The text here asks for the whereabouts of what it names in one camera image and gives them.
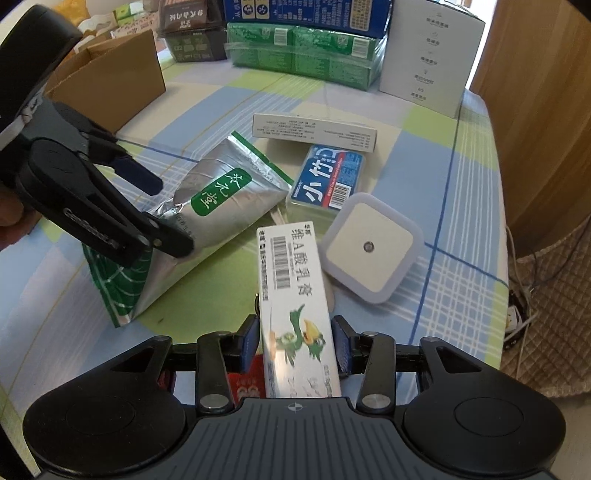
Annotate silver foil pouch green label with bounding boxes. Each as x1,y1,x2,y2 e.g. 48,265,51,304
82,130,295,328

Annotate beige quilted cushion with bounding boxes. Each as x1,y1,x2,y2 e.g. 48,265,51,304
501,226,591,398

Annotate dark instant noodle bowl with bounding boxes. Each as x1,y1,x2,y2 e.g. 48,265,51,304
157,0,228,64

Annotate blue toothpick box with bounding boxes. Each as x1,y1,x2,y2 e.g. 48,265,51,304
285,143,366,213

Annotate checkered tablecloth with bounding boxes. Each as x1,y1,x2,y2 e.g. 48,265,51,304
0,58,511,480

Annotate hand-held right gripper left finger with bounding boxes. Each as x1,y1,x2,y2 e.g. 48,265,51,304
90,315,260,415

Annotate white tall box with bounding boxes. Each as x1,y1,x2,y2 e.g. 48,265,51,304
379,0,485,117

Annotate white ointment box green bird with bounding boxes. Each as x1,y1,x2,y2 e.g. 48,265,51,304
256,220,345,400

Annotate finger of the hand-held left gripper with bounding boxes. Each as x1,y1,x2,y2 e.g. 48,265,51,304
92,161,195,259
39,102,163,195

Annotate green tissue boxes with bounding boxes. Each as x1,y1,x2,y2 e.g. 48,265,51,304
113,4,158,28

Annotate green tissue pack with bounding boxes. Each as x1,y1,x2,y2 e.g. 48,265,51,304
225,22,389,90

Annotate person's left hand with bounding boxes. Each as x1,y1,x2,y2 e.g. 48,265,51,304
0,185,26,250

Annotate blue carton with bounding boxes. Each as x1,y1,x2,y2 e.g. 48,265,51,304
223,0,395,39

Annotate brown cardboard box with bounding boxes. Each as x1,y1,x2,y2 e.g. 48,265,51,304
44,30,167,134

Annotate white square night light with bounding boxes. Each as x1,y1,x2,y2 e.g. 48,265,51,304
321,192,424,304

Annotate red packet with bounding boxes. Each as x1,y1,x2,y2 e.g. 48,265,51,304
228,355,267,407

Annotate power strip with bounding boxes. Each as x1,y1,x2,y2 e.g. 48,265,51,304
505,288,536,344

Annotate wooden door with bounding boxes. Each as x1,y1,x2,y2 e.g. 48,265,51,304
468,0,591,259

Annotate white flat long box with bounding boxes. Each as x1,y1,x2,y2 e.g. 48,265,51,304
252,113,379,153

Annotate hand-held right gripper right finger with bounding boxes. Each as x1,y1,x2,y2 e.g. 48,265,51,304
331,315,504,415

